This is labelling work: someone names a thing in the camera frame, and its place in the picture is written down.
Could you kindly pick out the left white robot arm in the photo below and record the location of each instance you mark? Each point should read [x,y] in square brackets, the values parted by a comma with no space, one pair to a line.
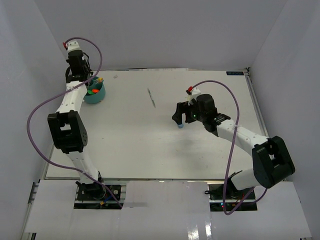
[66,126]

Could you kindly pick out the teal round organizer container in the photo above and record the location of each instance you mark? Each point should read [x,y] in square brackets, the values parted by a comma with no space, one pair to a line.
[96,97]

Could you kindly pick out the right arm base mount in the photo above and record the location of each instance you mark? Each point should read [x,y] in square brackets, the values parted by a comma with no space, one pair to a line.
[215,193]

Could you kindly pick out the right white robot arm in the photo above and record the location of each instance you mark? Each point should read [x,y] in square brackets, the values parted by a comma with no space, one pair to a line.
[271,160]

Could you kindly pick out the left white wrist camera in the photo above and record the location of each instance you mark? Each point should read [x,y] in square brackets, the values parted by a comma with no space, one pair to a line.
[71,46]

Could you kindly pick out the green clear pen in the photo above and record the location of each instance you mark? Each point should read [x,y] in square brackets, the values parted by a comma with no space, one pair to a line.
[151,98]

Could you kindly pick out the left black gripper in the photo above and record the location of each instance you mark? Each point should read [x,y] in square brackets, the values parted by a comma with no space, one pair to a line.
[89,70]

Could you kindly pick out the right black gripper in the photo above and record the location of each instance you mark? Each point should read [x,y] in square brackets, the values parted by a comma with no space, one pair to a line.
[184,108]

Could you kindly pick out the blue correction tape dispenser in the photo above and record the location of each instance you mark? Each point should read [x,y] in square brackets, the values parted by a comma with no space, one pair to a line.
[180,125]

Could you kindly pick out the blue label sticker right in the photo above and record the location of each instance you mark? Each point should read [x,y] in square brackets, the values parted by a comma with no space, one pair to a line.
[234,73]

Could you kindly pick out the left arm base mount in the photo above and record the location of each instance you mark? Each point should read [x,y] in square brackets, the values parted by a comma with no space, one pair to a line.
[94,197]

